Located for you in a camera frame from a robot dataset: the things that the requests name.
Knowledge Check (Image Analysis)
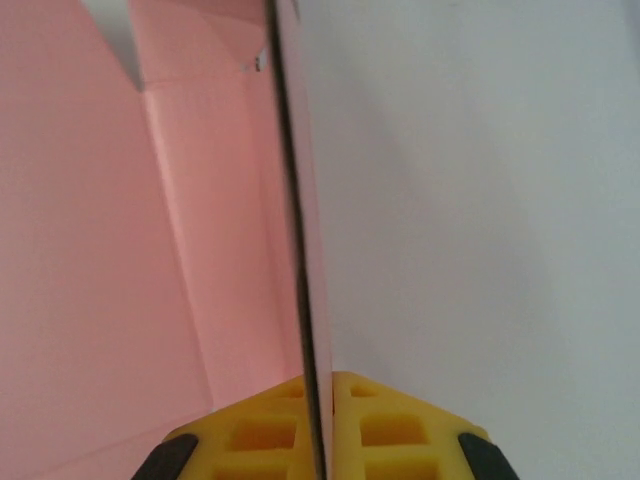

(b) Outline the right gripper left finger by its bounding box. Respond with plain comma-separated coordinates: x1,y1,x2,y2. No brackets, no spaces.
130,374,322,480

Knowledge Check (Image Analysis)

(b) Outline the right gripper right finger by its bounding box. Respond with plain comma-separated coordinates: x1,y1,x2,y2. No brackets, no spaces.
328,370,517,480

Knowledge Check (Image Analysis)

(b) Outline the pink paper box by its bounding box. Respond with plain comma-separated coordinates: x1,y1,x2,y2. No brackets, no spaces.
0,0,335,480

